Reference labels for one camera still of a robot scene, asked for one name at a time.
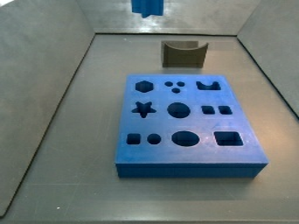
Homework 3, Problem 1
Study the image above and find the blue star-shaped peg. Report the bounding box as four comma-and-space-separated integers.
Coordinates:
131, 0, 165, 18

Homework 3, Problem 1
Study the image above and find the blue shape-sorting block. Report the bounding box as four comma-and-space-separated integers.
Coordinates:
115, 74, 269, 178

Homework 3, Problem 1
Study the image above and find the dark curved holder block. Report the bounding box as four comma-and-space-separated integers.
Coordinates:
162, 40, 210, 68

